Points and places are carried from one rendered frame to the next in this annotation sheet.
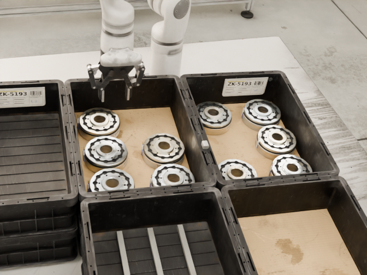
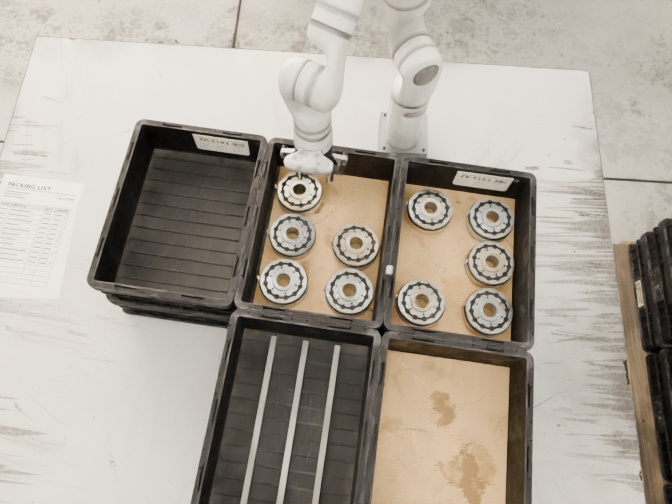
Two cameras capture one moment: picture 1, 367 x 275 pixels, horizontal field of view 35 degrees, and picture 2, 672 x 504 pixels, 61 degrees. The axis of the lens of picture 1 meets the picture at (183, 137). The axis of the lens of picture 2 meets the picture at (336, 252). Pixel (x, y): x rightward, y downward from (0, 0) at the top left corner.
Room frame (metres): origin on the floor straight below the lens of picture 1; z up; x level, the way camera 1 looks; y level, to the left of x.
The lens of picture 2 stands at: (0.59, -0.10, 2.02)
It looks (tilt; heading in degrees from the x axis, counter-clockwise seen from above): 69 degrees down; 23
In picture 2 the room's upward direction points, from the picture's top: 5 degrees clockwise
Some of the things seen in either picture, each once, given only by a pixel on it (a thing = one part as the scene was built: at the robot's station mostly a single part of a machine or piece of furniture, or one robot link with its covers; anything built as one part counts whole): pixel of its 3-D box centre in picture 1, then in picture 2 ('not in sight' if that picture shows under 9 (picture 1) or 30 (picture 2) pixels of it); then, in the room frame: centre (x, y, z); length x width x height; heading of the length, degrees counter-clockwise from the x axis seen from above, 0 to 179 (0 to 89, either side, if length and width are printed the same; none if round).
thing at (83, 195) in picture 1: (135, 131); (322, 228); (1.01, 0.11, 0.92); 0.40 x 0.30 x 0.02; 20
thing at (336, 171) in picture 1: (254, 124); (462, 248); (1.11, -0.17, 0.92); 0.40 x 0.30 x 0.02; 20
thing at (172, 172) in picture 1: (173, 178); (349, 290); (0.94, 0.01, 0.86); 0.05 x 0.05 x 0.01
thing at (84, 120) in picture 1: (99, 121); (299, 190); (1.10, 0.22, 0.86); 0.10 x 0.10 x 0.01
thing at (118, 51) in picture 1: (118, 40); (311, 139); (1.09, 0.18, 1.12); 0.11 x 0.09 x 0.06; 20
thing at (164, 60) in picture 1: (165, 61); (406, 114); (1.40, 0.09, 0.85); 0.09 x 0.09 x 0.17; 17
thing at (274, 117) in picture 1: (262, 111); (491, 218); (1.24, -0.20, 0.86); 0.10 x 0.10 x 0.01
